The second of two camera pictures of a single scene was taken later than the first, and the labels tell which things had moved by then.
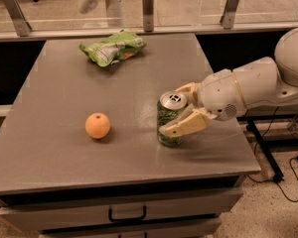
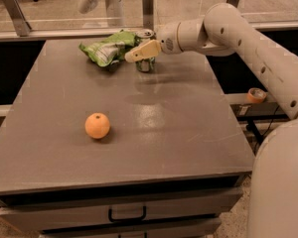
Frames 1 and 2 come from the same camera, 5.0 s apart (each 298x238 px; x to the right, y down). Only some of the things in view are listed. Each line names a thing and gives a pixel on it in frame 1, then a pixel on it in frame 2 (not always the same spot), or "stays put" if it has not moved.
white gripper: x=220 y=94 to x=168 y=40
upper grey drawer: x=178 y=210 stays put
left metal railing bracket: x=15 y=10 stays put
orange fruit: x=97 y=125 stays put
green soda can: x=170 y=105 to x=142 y=37
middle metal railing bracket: x=148 y=9 stays put
